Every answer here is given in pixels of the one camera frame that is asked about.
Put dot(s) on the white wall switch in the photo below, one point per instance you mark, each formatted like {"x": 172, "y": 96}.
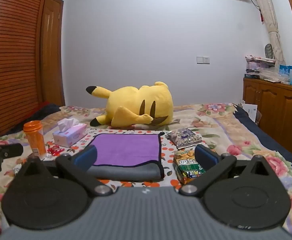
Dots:
{"x": 203, "y": 60}

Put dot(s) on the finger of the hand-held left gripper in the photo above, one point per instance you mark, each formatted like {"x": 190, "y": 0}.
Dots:
{"x": 11, "y": 150}

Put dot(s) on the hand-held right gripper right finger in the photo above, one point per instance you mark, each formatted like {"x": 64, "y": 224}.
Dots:
{"x": 206, "y": 158}

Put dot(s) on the small grey fan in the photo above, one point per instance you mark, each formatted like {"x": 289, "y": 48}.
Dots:
{"x": 268, "y": 50}

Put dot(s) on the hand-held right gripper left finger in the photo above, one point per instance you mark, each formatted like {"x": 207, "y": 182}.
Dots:
{"x": 87, "y": 158}

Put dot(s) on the blue carton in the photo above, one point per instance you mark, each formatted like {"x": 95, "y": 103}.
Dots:
{"x": 287, "y": 73}

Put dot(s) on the purple towel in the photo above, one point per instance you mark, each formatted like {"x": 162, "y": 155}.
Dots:
{"x": 128, "y": 147}

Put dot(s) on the dark blue cloth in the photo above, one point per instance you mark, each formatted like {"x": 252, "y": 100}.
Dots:
{"x": 41, "y": 112}

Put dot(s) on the white paper box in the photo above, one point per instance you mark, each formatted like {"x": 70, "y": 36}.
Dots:
{"x": 249, "y": 110}

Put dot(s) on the grey towel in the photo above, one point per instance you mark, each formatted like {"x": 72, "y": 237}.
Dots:
{"x": 126, "y": 173}

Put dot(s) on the wooden cabinet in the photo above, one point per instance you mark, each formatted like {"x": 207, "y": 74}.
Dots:
{"x": 283, "y": 105}

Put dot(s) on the purple snack packet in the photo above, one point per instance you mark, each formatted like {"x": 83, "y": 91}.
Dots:
{"x": 184, "y": 137}

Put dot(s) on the green snack packet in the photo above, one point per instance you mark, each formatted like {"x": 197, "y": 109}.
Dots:
{"x": 185, "y": 166}

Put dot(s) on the yellow plush toy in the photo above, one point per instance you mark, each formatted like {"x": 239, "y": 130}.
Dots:
{"x": 131, "y": 100}

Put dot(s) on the wooden door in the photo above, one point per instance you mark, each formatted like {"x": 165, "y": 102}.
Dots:
{"x": 52, "y": 55}

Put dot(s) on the wooden louvred wardrobe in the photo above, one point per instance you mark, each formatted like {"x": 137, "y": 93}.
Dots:
{"x": 11, "y": 55}

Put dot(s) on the red candy wrapper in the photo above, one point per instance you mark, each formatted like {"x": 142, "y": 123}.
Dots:
{"x": 54, "y": 150}

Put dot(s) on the dark blue mattress cover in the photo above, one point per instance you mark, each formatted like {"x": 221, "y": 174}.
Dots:
{"x": 273, "y": 140}

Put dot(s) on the pink tissue box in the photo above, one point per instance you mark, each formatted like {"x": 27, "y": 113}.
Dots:
{"x": 71, "y": 135}

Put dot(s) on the orange plastic bottle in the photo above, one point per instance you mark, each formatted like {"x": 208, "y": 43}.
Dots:
{"x": 36, "y": 140}

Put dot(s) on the beige patterned curtain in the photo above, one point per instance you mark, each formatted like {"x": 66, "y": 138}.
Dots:
{"x": 270, "y": 17}

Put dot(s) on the clear plastic bag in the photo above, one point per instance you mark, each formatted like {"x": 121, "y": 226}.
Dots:
{"x": 270, "y": 75}

